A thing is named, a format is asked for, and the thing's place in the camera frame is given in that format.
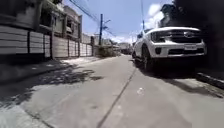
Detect bush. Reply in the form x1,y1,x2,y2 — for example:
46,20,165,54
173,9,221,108
97,45,118,58

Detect grey concrete road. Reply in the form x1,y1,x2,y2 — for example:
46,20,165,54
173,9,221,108
0,54,224,128

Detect utility pole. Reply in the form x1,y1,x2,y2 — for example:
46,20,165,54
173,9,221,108
98,13,112,47

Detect white car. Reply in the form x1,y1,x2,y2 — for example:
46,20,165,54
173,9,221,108
131,26,208,72

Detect grey concrete sidewalk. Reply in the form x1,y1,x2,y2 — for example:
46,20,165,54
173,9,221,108
0,55,108,84

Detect row of buildings with fences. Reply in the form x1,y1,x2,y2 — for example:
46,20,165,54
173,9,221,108
0,0,101,63

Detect raised concrete kerb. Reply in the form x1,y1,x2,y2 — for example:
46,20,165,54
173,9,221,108
195,71,224,90

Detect overhead wires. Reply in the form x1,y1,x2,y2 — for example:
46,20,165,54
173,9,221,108
68,0,148,43

